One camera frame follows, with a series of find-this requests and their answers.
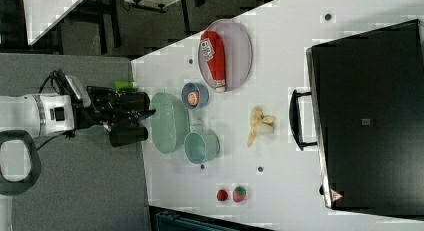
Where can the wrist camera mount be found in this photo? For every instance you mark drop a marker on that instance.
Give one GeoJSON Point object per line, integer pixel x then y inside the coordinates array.
{"type": "Point", "coordinates": [79, 90]}

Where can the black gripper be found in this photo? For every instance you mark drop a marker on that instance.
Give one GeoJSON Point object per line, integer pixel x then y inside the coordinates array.
{"type": "Point", "coordinates": [119, 112]}

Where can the grey round plate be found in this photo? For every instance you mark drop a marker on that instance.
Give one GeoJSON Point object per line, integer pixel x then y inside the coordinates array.
{"type": "Point", "coordinates": [237, 50]}

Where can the plush peeled banana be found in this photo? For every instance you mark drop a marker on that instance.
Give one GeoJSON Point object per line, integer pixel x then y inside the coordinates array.
{"type": "Point", "coordinates": [260, 124]}

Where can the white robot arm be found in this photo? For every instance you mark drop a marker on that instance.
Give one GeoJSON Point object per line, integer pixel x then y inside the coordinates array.
{"type": "Point", "coordinates": [29, 117]}

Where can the green bottle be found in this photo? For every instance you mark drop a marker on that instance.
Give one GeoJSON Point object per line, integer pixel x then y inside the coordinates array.
{"type": "Point", "coordinates": [125, 85]}

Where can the orange slice toy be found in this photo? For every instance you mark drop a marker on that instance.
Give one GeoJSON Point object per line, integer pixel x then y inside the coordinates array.
{"type": "Point", "coordinates": [193, 98]}

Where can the red plush strawberry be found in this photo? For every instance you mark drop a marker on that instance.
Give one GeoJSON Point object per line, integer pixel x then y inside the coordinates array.
{"type": "Point", "coordinates": [239, 194]}

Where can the red plush ketchup bottle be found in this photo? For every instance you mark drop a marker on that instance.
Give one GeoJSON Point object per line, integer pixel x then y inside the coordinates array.
{"type": "Point", "coordinates": [212, 49]}

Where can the blue bowl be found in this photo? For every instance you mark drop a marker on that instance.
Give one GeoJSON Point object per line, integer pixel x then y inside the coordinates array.
{"type": "Point", "coordinates": [203, 93]}

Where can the small red plush fruit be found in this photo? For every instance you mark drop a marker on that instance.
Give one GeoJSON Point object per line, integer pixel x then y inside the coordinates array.
{"type": "Point", "coordinates": [222, 195]}

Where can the black toaster oven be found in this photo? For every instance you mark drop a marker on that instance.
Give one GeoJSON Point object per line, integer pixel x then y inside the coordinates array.
{"type": "Point", "coordinates": [367, 102]}

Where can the green mug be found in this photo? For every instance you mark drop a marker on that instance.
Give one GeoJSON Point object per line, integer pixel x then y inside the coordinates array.
{"type": "Point", "coordinates": [201, 145]}

